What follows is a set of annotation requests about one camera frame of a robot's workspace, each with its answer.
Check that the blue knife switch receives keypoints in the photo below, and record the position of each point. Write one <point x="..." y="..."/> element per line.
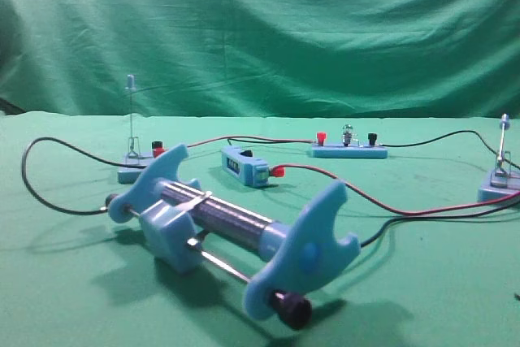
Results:
<point x="503" y="179"/>
<point x="134" y="161"/>

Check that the blue bulb holder board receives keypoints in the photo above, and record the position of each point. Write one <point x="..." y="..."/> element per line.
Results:
<point x="349" y="146"/>

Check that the blue battery holder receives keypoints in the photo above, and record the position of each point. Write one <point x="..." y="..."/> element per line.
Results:
<point x="243" y="166"/>

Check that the blue sliding rheostat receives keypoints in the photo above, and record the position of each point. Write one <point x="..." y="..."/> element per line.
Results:
<point x="299" y="259"/>

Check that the green table cloth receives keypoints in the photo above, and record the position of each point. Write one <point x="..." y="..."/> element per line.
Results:
<point x="85" y="281"/>

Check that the green backdrop cloth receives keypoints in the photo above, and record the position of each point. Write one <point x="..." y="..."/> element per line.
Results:
<point x="291" y="58"/>

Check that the red wire battery to switch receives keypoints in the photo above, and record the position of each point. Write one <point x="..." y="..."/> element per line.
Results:
<point x="278" y="171"/>

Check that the black wire bulb to switch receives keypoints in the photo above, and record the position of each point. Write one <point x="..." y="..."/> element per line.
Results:
<point x="439" y="138"/>

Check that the black wire rheostat to right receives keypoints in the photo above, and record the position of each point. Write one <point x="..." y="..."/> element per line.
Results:
<point x="471" y="217"/>

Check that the black wire rheostat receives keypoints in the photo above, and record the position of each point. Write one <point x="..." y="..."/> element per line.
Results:
<point x="471" y="217"/>
<point x="54" y="172"/>

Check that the black wire rheostat left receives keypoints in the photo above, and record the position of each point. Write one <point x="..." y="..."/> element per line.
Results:
<point x="54" y="172"/>

